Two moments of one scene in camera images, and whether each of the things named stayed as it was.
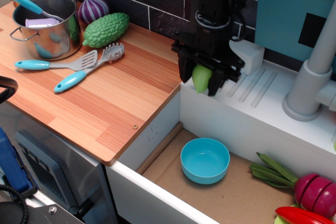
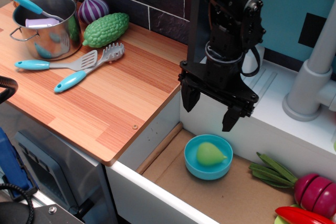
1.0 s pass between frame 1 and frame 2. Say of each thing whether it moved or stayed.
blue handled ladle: stayed
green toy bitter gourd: stayed
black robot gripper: moved
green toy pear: moved
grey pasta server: stayed
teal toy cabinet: stayed
